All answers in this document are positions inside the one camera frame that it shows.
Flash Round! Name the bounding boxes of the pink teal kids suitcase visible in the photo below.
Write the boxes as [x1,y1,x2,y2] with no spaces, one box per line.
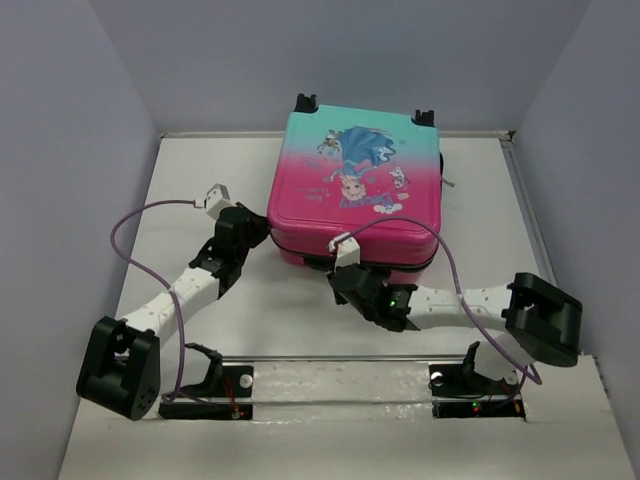
[267,94,444,283]

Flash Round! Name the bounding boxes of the silver zipper pull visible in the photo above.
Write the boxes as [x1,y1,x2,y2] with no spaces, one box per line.
[441,177,456,188]

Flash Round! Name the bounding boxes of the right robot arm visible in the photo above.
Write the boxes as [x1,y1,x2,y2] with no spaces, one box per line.
[328,265,583,395]

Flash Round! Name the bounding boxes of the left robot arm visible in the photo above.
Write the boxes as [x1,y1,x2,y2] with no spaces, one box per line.
[76,203,270,420]

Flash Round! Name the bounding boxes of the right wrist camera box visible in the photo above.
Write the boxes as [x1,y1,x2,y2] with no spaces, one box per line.
[328,232,361,270]

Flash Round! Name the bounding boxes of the aluminium table rail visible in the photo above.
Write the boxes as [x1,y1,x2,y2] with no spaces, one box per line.
[102,352,581,364]

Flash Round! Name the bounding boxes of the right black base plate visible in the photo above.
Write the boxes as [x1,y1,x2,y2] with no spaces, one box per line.
[428,364,526,419]

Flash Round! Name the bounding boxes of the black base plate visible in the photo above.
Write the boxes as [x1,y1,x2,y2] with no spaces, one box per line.
[428,364,526,419]
[157,364,254,421]

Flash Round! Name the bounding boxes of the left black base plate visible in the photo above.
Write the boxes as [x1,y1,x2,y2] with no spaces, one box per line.
[157,364,254,421]

